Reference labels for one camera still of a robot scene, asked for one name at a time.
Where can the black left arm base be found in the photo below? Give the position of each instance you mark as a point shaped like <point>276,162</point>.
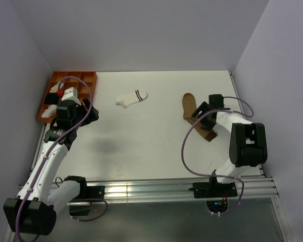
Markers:
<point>81,206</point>

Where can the aluminium frame rail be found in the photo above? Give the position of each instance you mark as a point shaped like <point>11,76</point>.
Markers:
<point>175,190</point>

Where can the white rolled sock in tray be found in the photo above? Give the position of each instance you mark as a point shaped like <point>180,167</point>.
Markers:
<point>50,111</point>

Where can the tan brown long sock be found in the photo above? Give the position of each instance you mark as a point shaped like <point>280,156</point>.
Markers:
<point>189,107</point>

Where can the black rolled sock in tray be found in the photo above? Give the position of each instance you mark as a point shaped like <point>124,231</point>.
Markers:
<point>52,99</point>

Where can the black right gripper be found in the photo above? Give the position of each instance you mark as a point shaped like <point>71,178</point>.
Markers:
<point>206,125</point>

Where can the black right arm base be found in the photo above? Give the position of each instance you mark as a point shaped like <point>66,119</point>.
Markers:
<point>213,189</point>

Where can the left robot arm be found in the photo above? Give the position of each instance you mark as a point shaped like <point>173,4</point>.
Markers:
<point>34,210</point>

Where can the cream rolled sock in tray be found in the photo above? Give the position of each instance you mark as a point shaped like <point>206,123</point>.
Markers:
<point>55,88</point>

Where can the white sock with black stripes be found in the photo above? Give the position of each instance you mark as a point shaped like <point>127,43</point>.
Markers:
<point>131,98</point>

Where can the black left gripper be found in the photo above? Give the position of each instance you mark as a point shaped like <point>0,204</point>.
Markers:
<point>93,117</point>

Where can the orange wooden compartment tray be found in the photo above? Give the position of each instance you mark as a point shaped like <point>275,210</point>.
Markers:
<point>90,78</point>

